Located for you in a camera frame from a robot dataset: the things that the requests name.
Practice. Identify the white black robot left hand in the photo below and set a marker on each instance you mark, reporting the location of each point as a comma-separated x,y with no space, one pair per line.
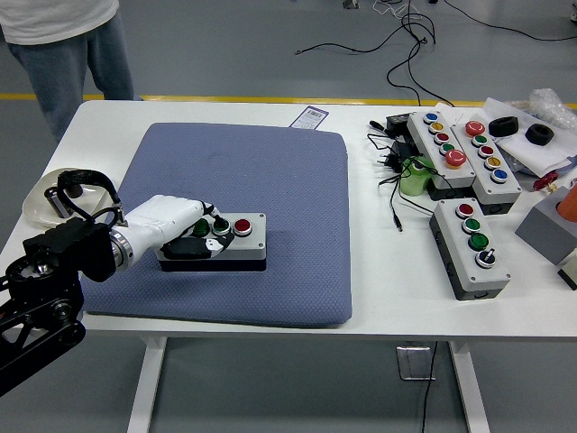
167,216

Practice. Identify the grey four-button control box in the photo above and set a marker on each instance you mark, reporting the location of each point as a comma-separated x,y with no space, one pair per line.
252,243
455,243

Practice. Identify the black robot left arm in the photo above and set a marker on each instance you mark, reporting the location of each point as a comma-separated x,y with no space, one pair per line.
67,248

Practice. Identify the grey five-button control box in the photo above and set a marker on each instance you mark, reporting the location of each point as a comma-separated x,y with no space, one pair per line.
426,140
505,189

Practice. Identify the blue-grey textured mat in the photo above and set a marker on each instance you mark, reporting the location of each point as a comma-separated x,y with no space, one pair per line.
270,180

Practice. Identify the cream shallow dish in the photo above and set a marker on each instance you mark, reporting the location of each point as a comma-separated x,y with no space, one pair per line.
38,203

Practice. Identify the white table leg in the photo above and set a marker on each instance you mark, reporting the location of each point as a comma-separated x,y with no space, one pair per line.
471,392
146,388

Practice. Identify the purple white label card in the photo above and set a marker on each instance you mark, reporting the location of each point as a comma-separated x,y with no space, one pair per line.
310,117

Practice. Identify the person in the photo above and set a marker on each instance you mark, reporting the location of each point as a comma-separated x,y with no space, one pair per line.
58,58

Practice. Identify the black plug adapter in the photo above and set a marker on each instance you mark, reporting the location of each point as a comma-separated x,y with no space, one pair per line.
401,151

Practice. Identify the green plastic holder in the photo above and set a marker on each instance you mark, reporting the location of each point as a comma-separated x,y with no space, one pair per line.
412,182

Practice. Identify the black power adapter brick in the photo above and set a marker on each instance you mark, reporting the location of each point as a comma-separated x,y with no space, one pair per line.
396,122

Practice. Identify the white paper sheet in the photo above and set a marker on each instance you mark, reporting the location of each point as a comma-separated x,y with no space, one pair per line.
532,155

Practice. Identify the red small part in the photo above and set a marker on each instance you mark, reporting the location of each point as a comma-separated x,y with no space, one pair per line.
543,182

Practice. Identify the grey block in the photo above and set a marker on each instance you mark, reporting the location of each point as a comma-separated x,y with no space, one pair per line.
545,234

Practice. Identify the clear bubble wrap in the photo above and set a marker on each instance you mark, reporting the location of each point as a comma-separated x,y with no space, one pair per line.
552,108

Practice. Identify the orange cylinder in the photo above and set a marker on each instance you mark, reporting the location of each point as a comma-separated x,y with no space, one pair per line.
569,205

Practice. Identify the white black small box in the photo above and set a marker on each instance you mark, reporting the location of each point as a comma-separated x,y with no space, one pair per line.
570,273

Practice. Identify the metal bracket under table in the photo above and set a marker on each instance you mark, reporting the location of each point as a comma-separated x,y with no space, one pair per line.
405,365

